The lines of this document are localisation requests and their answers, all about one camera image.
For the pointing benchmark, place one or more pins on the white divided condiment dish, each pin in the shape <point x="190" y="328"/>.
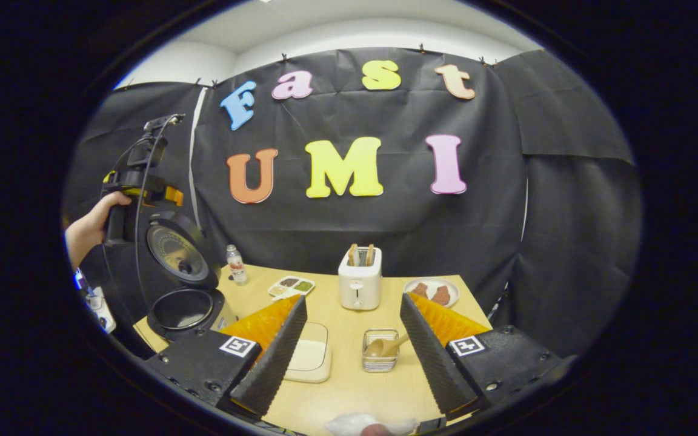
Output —
<point x="291" y="287"/>

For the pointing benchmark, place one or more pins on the white round plate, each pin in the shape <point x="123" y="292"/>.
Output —
<point x="446" y="281"/>

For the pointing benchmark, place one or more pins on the black backdrop cloth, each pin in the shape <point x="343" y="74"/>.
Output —
<point x="355" y="224"/>

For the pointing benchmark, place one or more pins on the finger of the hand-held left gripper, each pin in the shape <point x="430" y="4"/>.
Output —
<point x="170" y="195"/>

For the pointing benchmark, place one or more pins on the white toaster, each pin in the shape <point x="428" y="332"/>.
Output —
<point x="359" y="287"/>

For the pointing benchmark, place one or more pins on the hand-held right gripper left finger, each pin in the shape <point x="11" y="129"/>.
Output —
<point x="276" y="357"/>

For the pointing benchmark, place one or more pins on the clear plastic water bottle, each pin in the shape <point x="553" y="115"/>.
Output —
<point x="237" y="269"/>

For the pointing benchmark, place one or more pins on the dark grey rice cooker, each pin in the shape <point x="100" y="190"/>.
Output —
<point x="179" y="254"/>

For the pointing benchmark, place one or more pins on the brown meat piece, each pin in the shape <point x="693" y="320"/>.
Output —
<point x="420" y="290"/>
<point x="441" y="295"/>

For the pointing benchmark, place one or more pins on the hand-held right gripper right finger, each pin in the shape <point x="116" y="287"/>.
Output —
<point x="431" y="363"/>

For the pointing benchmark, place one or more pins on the wooden spoon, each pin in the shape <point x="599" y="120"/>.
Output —
<point x="382" y="347"/>

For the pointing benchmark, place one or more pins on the clear plastic box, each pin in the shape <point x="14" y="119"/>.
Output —
<point x="306" y="376"/>

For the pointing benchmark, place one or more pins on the toasted bread slice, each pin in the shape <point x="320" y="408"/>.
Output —
<point x="352" y="254"/>
<point x="370" y="254"/>

